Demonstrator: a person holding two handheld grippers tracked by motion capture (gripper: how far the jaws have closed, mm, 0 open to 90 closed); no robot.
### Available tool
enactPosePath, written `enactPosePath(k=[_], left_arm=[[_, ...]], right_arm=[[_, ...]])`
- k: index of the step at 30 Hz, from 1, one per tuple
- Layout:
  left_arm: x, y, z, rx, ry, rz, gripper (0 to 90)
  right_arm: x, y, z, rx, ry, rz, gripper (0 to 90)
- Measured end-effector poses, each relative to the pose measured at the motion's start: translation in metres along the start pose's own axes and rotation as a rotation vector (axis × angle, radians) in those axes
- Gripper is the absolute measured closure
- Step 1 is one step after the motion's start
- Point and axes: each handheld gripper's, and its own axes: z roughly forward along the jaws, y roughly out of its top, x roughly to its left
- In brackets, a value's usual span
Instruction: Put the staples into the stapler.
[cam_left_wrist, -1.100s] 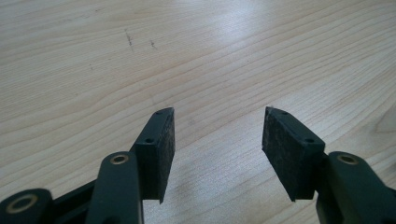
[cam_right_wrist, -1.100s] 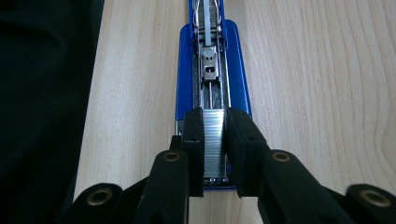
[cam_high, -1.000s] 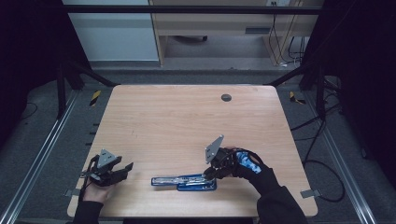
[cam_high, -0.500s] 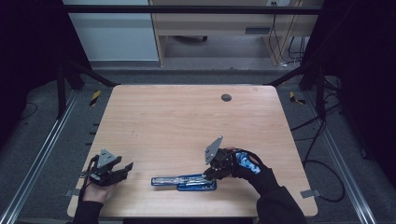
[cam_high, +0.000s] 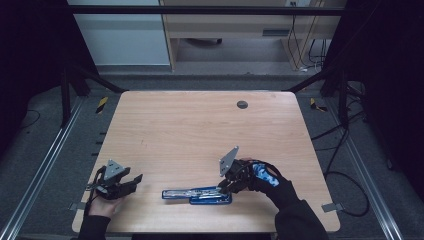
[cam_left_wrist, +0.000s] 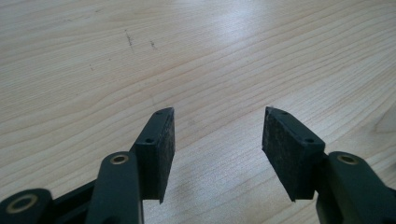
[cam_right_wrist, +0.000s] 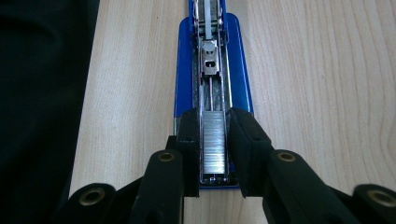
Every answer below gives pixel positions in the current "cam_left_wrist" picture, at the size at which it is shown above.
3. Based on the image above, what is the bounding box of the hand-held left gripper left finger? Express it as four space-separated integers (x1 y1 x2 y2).
129 106 177 205

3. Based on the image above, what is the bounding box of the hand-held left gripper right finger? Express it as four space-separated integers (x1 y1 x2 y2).
262 105 326 203

